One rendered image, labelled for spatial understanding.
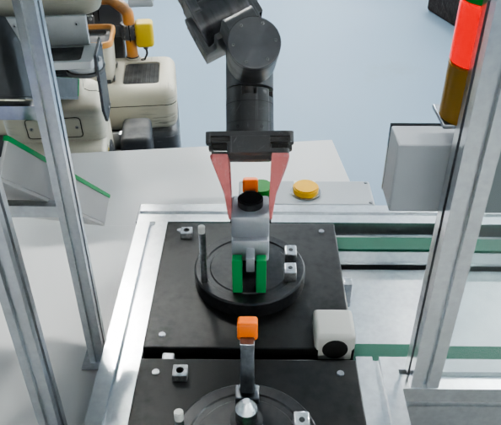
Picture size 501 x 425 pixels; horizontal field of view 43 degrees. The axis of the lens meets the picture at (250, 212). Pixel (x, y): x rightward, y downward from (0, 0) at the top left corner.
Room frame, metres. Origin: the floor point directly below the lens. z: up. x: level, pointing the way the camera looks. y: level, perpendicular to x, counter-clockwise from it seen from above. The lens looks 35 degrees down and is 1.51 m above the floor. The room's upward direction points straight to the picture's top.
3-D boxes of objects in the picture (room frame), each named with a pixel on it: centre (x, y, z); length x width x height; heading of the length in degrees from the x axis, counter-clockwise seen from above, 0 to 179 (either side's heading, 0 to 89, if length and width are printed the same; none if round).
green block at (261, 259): (0.57, -0.01, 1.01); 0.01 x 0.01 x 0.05; 89
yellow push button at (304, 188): (0.83, -0.09, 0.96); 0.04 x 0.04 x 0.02
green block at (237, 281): (0.57, 0.02, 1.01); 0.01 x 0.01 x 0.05; 89
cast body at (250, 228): (0.60, 0.00, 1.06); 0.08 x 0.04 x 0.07; 0
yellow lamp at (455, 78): (0.49, -0.19, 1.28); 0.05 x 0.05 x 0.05
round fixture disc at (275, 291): (0.61, 0.00, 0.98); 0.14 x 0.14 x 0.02
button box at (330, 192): (0.83, -0.09, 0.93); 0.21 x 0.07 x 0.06; 89
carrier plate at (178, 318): (0.61, 0.00, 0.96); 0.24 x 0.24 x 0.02; 89
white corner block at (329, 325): (0.51, -0.10, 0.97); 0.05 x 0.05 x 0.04; 89
